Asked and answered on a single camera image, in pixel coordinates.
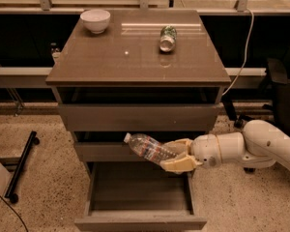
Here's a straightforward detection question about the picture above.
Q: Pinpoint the black floor cable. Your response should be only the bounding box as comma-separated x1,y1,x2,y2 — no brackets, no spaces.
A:
0,181,30,232

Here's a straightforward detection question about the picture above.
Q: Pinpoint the black office chair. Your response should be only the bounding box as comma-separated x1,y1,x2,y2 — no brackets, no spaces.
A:
220,29,290,174

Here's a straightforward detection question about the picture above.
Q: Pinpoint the green soda can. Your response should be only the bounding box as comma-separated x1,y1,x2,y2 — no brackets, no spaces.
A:
159,25,177,52

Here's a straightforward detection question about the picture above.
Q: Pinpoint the grey bottom drawer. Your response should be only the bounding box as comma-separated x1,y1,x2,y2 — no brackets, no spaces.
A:
75,161,206,232

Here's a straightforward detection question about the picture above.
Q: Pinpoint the grey top drawer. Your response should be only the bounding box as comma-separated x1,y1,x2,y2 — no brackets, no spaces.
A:
55,92,219,131

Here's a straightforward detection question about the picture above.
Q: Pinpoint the white cable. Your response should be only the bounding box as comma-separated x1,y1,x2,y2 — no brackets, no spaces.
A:
220,9,255,97

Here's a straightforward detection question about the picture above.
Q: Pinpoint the clear plastic water bottle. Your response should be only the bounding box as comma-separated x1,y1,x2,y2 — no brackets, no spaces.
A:
124,133,178,165

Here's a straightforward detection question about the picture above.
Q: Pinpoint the white ceramic bowl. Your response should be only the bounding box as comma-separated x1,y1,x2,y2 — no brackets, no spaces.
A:
80,9,110,34

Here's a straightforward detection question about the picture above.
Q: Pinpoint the grey drawer cabinet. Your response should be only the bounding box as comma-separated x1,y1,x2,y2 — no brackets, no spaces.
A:
45,9,232,178

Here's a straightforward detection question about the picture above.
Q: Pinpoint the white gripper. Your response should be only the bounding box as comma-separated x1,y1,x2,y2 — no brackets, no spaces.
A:
160,134,222,173

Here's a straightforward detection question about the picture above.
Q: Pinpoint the grey drawer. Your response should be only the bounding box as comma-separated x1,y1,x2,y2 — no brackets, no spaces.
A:
55,92,219,131
73,131,207,163
75,161,206,232

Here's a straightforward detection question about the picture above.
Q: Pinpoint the grey middle drawer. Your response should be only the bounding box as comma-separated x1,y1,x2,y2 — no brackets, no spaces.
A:
73,131,207,163

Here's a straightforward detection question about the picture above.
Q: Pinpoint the black wheeled stand base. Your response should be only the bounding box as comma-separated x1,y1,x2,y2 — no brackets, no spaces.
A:
5,130,40,204

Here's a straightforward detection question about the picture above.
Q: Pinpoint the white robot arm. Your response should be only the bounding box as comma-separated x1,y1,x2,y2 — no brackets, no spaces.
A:
160,120,290,173

